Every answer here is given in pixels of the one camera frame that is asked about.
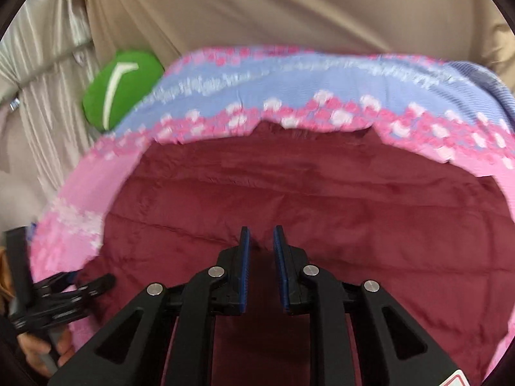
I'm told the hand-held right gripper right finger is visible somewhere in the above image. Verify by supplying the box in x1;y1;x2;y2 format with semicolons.
274;225;459;386

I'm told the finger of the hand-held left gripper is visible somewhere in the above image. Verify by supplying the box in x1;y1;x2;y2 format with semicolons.
32;271;79;295
60;273;117;310

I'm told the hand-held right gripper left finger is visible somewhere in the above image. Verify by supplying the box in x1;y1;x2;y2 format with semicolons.
48;226;252;386

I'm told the maroon puffer jacket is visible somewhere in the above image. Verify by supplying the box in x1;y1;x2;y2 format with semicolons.
74;120;515;386

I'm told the person's left hand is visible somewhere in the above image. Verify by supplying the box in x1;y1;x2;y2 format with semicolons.
18;324;77;376

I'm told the silver satin curtain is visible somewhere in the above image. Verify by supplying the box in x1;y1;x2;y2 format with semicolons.
0;0;101;226

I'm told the pink floral bedsheet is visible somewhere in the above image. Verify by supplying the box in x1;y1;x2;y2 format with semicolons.
30;46;515;382

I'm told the green plush pillow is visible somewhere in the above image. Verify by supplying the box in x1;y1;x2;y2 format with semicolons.
82;49;165;133

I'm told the metal curtain rod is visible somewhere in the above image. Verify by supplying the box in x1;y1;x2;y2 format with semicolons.
10;40;93;110

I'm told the beige curtain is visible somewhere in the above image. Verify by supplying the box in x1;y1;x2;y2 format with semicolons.
66;0;515;85

